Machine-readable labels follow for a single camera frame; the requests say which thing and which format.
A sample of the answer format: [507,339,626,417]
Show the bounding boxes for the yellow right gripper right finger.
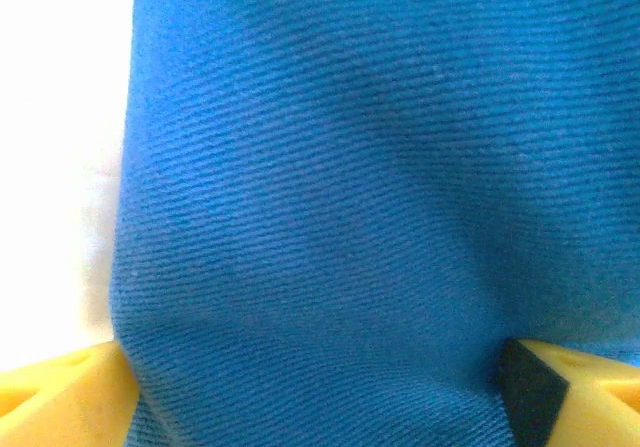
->
[498,337,640,447]

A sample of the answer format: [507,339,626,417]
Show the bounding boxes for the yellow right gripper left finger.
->
[0,342,145,447]

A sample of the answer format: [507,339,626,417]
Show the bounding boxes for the blue long pants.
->
[108,0,640,447]

